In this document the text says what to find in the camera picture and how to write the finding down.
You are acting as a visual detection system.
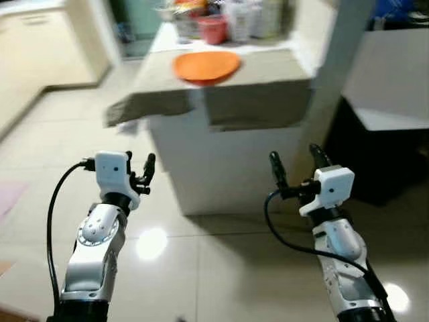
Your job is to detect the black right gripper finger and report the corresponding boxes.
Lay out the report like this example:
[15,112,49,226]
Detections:
[309,144,333,170]
[269,152,289,191]

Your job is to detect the cream kitchen cabinet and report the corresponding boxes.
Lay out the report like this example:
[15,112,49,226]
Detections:
[0,0,111,138]

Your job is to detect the grey tablecloth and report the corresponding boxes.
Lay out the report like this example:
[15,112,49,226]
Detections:
[104,46,314,131]

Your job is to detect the red plastic bucket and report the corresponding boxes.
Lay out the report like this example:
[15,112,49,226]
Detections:
[196,15,229,46]

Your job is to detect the orange plastic plate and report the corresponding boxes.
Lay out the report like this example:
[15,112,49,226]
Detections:
[173,50,242,87]

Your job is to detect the white counter table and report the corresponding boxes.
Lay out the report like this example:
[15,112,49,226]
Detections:
[147,111,316,217]

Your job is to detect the white plastic bags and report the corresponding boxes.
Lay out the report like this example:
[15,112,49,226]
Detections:
[225,0,286,41]

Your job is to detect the colourful packets basket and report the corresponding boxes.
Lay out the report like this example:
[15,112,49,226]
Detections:
[156,0,208,40]

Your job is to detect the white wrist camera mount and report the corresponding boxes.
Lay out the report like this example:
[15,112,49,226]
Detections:
[94,151,141,211]
[299,166,355,217]

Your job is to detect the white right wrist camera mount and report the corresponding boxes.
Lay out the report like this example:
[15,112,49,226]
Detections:
[299,166,355,217]

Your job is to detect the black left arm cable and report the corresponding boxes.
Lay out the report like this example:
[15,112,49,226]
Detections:
[46,158,97,321]

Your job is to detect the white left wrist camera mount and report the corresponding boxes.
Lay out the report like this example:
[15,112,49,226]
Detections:
[94,151,141,211]

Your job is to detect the white desk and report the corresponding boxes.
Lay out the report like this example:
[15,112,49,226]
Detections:
[342,27,429,131]

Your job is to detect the blue box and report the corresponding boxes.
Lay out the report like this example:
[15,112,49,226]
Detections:
[372,0,422,22]

